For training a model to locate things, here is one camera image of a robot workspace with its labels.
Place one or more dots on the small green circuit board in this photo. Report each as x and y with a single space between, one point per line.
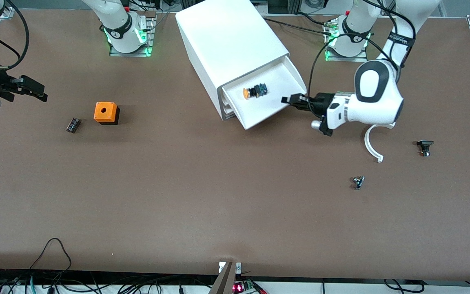
243 286

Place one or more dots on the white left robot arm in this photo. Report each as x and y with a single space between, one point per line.
382 102

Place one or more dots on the black button mounting collar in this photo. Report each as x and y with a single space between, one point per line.
424 144

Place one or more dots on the orange push button switch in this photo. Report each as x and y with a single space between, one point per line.
255 91

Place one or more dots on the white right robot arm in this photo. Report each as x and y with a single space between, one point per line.
116 20

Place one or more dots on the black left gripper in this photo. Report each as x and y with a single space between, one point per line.
324 101

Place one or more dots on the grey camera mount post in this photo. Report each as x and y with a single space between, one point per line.
223 279

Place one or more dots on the small grey metal part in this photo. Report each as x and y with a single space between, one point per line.
358 182

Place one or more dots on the orange box with hole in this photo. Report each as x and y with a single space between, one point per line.
105 112

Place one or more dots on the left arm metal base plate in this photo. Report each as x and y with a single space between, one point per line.
361 59

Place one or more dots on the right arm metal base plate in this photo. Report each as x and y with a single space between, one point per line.
148 41

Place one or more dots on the white curved plastic arc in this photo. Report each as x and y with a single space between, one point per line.
369 145

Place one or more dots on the small black contact block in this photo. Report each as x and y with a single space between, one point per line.
73 125

